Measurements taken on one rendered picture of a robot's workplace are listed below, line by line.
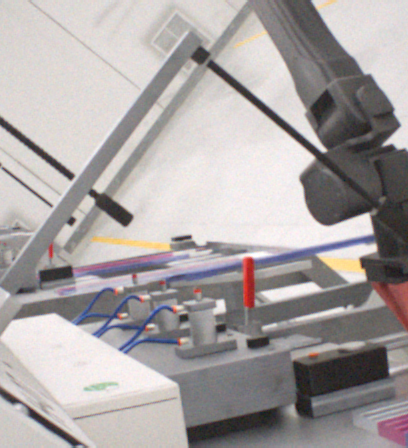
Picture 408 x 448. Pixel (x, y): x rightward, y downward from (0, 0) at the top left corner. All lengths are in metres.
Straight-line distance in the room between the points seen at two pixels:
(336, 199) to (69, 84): 7.82
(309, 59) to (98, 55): 7.80
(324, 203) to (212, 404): 0.27
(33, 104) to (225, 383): 7.91
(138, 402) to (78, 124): 8.09
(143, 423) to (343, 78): 0.51
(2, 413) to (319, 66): 0.72
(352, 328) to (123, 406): 0.64
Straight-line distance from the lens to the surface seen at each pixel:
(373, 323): 1.25
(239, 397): 0.80
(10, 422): 0.39
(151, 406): 0.64
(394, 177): 1.01
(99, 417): 0.64
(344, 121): 1.03
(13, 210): 8.58
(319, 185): 0.97
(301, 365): 0.82
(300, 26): 1.07
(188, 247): 2.67
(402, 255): 1.02
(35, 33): 8.75
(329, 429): 0.78
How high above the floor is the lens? 1.45
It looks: 15 degrees down
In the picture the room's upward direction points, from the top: 52 degrees counter-clockwise
